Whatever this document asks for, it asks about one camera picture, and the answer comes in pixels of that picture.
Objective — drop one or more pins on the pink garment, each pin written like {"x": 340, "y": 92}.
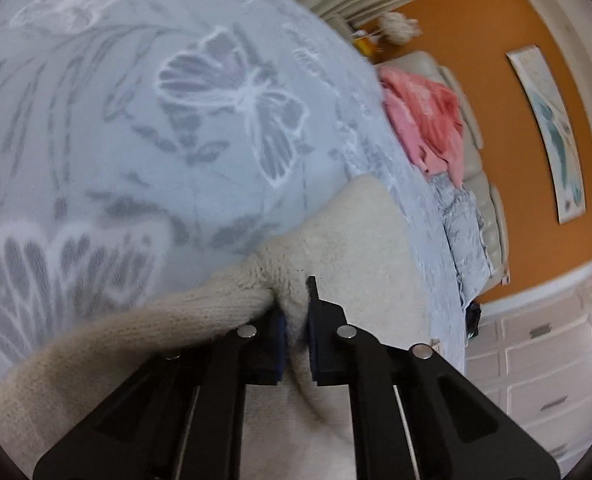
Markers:
{"x": 425, "y": 115}

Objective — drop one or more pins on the framed wall painting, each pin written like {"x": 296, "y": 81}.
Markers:
{"x": 550, "y": 125}

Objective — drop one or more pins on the white fluffy ornament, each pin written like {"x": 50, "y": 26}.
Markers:
{"x": 398, "y": 27}

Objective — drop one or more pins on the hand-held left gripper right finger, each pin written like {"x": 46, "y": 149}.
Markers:
{"x": 312, "y": 355}

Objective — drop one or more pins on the grey crumpled quilt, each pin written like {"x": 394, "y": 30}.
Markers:
{"x": 465, "y": 240}

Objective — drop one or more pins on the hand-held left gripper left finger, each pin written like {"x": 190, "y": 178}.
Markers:
{"x": 278, "y": 360}

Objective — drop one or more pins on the butterfly printed grey blanket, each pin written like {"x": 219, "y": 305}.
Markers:
{"x": 126, "y": 135}

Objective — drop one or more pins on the white wardrobe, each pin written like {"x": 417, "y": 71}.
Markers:
{"x": 540, "y": 360}

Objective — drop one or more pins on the cream padded headboard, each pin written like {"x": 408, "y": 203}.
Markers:
{"x": 493, "y": 220}

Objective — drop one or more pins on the wall socket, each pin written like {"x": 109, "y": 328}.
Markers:
{"x": 505, "y": 275}

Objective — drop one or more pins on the cream knit sweater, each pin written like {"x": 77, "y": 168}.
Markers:
{"x": 355, "y": 240}

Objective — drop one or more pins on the black object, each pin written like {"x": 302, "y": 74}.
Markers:
{"x": 473, "y": 320}

